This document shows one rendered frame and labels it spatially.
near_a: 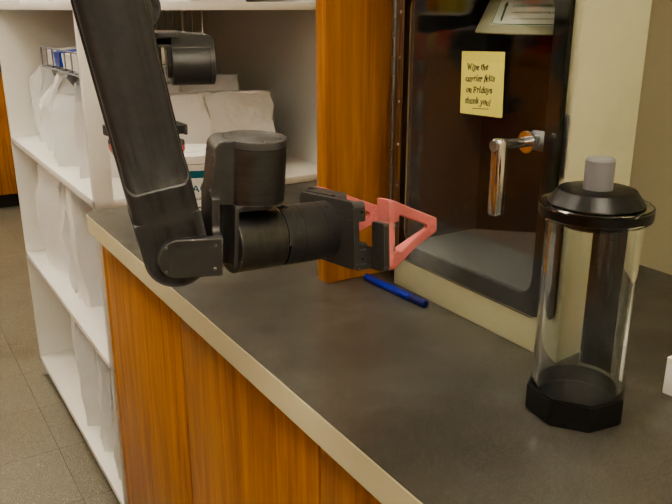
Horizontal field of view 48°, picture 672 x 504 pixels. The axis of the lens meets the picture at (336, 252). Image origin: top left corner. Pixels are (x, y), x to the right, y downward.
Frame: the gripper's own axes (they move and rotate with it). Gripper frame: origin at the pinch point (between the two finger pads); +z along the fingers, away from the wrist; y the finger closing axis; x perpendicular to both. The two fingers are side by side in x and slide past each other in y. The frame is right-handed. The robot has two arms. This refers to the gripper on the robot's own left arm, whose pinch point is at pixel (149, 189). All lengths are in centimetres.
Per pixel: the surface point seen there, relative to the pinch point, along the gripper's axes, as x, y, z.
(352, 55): -9.1, 28.2, -18.1
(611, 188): -57, 27, -8
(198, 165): 27.0, 18.2, 3.2
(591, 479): -65, 18, 16
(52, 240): 153, 14, 50
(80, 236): 111, 14, 38
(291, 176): 70, 61, 18
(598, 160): -56, 25, -11
